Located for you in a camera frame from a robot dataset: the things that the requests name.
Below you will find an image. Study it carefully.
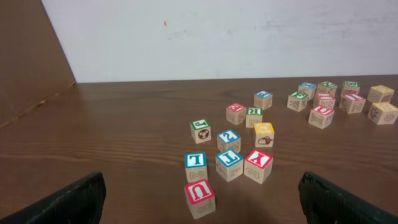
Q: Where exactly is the blue 2 block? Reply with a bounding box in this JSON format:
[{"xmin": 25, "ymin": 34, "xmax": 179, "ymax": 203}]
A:
[{"xmin": 217, "ymin": 129, "xmax": 241, "ymax": 152}]

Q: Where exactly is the green R block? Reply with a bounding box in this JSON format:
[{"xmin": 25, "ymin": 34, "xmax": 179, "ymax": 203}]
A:
[{"xmin": 246, "ymin": 108, "xmax": 263, "ymax": 128}]

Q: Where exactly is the blue P block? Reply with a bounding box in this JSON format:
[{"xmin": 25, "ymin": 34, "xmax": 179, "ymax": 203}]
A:
[{"xmin": 254, "ymin": 90, "xmax": 273, "ymax": 110}]

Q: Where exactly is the red i block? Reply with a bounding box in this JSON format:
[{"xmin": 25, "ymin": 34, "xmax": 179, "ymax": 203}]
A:
[
  {"xmin": 339, "ymin": 93, "xmax": 366, "ymax": 114},
  {"xmin": 313, "ymin": 93, "xmax": 336, "ymax": 109}
]

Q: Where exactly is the red E block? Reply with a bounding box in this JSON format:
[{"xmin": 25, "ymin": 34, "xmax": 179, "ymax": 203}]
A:
[{"xmin": 226, "ymin": 103, "xmax": 247, "ymax": 125}]

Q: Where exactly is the green B block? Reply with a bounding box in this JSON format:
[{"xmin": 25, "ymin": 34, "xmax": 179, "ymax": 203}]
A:
[{"xmin": 341, "ymin": 81, "xmax": 361, "ymax": 96}]

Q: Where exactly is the green N block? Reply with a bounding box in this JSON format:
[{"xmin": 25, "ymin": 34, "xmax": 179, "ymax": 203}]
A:
[{"xmin": 317, "ymin": 81, "xmax": 338, "ymax": 96}]

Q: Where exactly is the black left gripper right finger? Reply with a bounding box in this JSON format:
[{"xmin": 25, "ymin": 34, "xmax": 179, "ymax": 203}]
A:
[{"xmin": 298, "ymin": 172, "xmax": 397, "ymax": 224}]

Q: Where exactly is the green F block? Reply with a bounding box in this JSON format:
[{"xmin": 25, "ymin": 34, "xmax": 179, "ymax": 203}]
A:
[{"xmin": 287, "ymin": 91, "xmax": 309, "ymax": 112}]

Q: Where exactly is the blue L block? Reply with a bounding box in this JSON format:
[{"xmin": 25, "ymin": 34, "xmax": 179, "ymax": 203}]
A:
[{"xmin": 185, "ymin": 151, "xmax": 208, "ymax": 183}]

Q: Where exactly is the yellow C block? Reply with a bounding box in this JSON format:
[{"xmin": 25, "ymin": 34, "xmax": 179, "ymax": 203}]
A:
[{"xmin": 367, "ymin": 85, "xmax": 395, "ymax": 103}]

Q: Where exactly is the blue X block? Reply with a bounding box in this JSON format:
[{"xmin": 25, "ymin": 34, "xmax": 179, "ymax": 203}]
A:
[{"xmin": 298, "ymin": 82, "xmax": 317, "ymax": 100}]

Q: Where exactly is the blue T block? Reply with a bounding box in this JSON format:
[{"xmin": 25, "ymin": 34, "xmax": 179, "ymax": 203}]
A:
[{"xmin": 215, "ymin": 149, "xmax": 244, "ymax": 182}]

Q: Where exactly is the red Y block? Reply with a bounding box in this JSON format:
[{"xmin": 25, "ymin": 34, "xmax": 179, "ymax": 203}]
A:
[{"xmin": 244, "ymin": 149, "xmax": 274, "ymax": 184}]

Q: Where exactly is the red u block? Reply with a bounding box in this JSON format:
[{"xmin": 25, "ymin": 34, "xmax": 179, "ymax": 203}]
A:
[
  {"xmin": 308, "ymin": 105, "xmax": 335, "ymax": 129},
  {"xmin": 184, "ymin": 179, "xmax": 216, "ymax": 219}
]

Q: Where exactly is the red U block centre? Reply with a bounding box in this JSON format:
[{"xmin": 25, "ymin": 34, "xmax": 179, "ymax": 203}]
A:
[{"xmin": 308, "ymin": 105, "xmax": 335, "ymax": 129}]

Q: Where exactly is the green J block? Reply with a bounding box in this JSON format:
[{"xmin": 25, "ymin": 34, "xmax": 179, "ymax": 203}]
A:
[{"xmin": 190, "ymin": 119, "xmax": 211, "ymax": 144}]

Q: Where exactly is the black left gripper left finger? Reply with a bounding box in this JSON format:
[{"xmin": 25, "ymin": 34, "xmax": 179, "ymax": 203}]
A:
[{"xmin": 1, "ymin": 172, "xmax": 106, "ymax": 224}]

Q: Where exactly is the yellow block near 2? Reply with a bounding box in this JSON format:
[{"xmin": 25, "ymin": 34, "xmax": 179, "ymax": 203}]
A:
[{"xmin": 254, "ymin": 123, "xmax": 275, "ymax": 147}]

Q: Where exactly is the yellow S block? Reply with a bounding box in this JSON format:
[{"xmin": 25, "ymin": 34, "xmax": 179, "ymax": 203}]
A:
[{"xmin": 368, "ymin": 102, "xmax": 397, "ymax": 125}]

